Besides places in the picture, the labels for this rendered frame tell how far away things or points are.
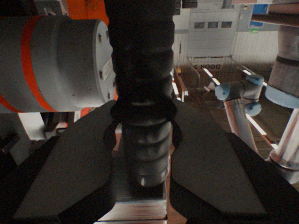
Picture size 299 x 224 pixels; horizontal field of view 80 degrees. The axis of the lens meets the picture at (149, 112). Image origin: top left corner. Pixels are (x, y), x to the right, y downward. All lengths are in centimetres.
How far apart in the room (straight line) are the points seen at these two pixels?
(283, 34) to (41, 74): 56
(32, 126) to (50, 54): 18
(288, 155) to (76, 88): 81
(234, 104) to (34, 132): 74
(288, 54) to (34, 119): 62
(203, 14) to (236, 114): 1293
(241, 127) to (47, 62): 76
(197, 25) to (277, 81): 1306
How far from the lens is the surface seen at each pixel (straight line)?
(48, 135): 41
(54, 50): 25
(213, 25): 1392
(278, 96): 65
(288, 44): 61
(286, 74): 63
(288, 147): 88
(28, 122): 38
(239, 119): 86
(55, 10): 55
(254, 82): 95
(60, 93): 25
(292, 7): 59
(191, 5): 872
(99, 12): 70
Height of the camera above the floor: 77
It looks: 30 degrees up
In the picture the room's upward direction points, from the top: 178 degrees clockwise
